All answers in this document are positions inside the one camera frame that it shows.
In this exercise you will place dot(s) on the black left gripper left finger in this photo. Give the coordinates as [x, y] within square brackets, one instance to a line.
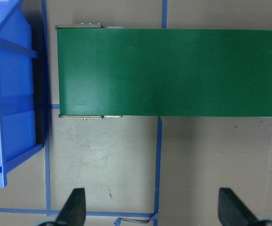
[73, 212]

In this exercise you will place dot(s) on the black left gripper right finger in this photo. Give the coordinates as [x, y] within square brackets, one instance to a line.
[232, 211]

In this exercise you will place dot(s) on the blue left plastic bin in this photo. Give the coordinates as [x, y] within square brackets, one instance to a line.
[17, 113]

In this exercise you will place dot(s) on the green conveyor belt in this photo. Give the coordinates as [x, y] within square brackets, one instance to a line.
[164, 72]

